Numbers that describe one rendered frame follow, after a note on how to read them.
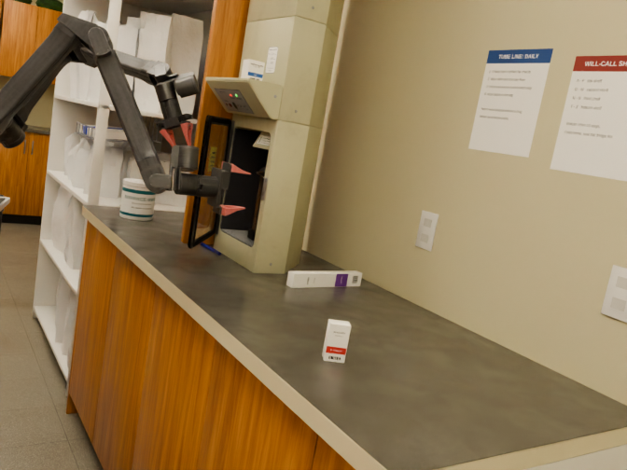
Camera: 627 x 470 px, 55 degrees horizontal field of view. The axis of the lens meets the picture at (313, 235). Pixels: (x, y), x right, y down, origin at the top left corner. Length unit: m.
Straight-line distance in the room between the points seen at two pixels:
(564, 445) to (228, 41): 1.58
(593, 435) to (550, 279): 0.46
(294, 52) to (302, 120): 0.20
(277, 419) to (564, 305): 0.75
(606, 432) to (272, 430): 0.63
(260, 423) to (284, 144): 0.88
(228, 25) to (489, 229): 1.09
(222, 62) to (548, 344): 1.35
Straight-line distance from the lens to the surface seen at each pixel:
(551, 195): 1.61
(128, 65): 2.06
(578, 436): 1.23
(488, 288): 1.71
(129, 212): 2.47
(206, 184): 1.61
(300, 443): 1.16
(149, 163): 1.60
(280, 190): 1.85
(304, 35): 1.86
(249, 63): 1.85
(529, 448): 1.12
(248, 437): 1.34
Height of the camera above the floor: 1.38
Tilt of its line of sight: 9 degrees down
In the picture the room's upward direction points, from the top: 10 degrees clockwise
